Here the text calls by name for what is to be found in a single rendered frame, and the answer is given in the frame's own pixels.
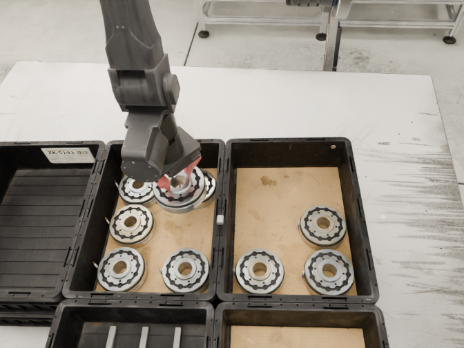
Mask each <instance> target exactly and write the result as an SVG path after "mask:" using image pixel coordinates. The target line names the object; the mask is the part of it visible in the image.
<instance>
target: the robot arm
mask: <svg viewBox="0 0 464 348"><path fill-rule="evenodd" d="M99 3H100V6H101V12H102V16H103V20H104V29H105V37H106V47H105V51H106V56H107V59H108V63H109V66H110V67H109V68H108V69H107V71H108V76H109V79H110V83H111V88H112V91H113V94H114V96H115V99H116V101H117V103H118V104H119V107H120V108H121V110H122V112H127V113H128V115H127V118H126V121H125V123H124V126H125V128H126V129H128V130H127V132H126V136H125V139H124V143H123V146H122V151H121V157H122V159H123V161H122V165H121V170H122V172H123V173H124V174H125V175H126V176H128V177H129V178H131V179H133V180H136V181H138V182H155V183H156V184H157V185H158V186H159V187H160V188H161V189H166V190H167V191H168V192H170V191H171V182H170V180H169V179H168V178H167V177H166V176H165V174H166V175H167V176H168V177H170V178H172V177H174V176H176V175H177V174H178V173H179V172H181V171H182V170H184V172H185V173H186V174H188V175H189V176H190V175H191V173H192V172H193V169H194V168H195V167H196V165H197V164H198V162H199V161H200V160H201V158H202V157H201V153H200V151H201V146H200V143H199V142H197V141H196V140H195V139H194V138H193V137H191V136H190V135H189V134H188V133H187V132H186V131H185V130H184V129H183V128H181V127H180V126H177V123H176V121H175V116H174V113H175V109H176V106H177V101H178V99H179V93H180V89H181V88H180V84H179V81H178V78H177V75H176V74H172V73H171V69H170V64H169V59H168V53H164V51H163V46H162V38H161V36H160V34H159V33H158V31H157V27H156V25H155V22H154V19H153V15H152V12H151V7H150V4H149V0H99ZM187 167H188V168H187Z"/></svg>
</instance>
